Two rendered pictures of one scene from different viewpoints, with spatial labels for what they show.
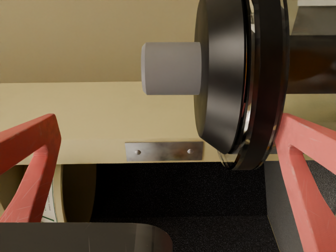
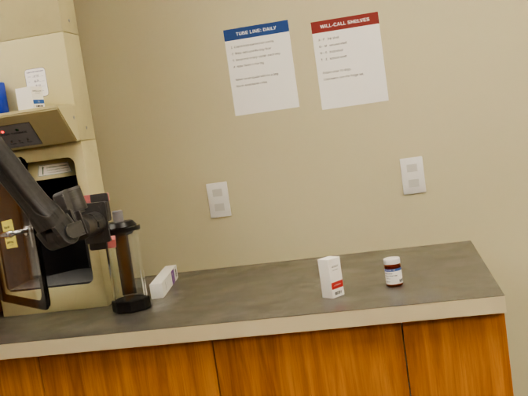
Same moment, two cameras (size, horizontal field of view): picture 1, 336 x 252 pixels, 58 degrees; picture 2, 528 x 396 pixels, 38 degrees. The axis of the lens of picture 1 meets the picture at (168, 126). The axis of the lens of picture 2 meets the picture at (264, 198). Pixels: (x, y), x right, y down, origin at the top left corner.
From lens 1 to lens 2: 192 cm
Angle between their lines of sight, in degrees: 26
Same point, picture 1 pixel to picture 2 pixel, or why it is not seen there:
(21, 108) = (91, 163)
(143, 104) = not seen: hidden behind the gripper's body
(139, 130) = not seen: hidden behind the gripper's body
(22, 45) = (106, 110)
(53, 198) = (54, 174)
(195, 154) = not seen: hidden behind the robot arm
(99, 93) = (100, 187)
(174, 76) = (117, 217)
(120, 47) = (114, 173)
